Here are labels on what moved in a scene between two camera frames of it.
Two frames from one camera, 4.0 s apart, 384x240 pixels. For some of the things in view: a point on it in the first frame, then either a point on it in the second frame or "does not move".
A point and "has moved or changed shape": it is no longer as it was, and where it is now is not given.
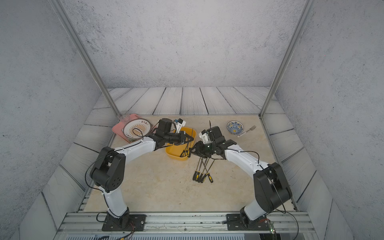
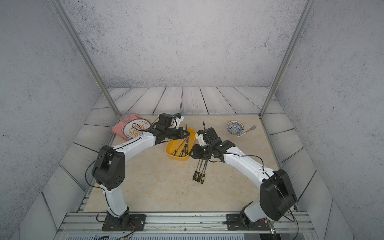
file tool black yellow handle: x=183 y=151 -> x=174 y=152
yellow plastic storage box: x=174 y=151 does not move
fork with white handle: x=252 y=128 does not move
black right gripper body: x=206 y=150 does not move
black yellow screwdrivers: x=202 y=174 has moved or changed shape
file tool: x=211 y=180 has moved or changed shape
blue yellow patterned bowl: x=235 y=127 does not move
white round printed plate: x=136 y=129 does not move
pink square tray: x=118 y=128 does not move
